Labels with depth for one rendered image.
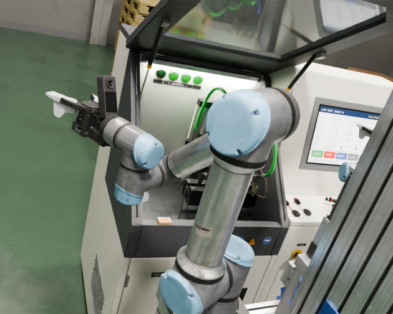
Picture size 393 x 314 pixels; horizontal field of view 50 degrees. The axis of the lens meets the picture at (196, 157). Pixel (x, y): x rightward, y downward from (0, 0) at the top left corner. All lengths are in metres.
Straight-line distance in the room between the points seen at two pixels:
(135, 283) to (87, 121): 0.87
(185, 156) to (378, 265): 0.49
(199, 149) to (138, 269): 0.83
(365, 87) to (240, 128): 1.51
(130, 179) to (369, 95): 1.49
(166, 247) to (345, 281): 0.88
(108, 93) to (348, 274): 0.70
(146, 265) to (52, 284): 1.04
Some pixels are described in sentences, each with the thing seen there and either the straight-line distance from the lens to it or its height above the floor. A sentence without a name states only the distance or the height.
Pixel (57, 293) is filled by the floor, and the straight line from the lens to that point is 2.63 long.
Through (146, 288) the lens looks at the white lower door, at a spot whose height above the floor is 0.62.
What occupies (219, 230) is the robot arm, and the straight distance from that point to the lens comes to 0.87.
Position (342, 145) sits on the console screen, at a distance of 2.19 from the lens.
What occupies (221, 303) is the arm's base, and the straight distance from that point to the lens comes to 1.13.
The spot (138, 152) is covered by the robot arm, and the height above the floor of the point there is 1.44.
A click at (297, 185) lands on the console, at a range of 2.10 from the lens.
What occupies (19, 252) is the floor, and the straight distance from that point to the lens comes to 2.87.
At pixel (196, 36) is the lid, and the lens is 1.70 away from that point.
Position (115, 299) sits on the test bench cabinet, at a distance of 1.83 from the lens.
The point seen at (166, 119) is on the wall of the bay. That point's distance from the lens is 2.00.
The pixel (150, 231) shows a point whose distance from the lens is 1.62.
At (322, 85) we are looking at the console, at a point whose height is 1.50.
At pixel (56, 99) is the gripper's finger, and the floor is 1.46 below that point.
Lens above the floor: 1.87
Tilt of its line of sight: 25 degrees down
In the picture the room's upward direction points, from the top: 16 degrees clockwise
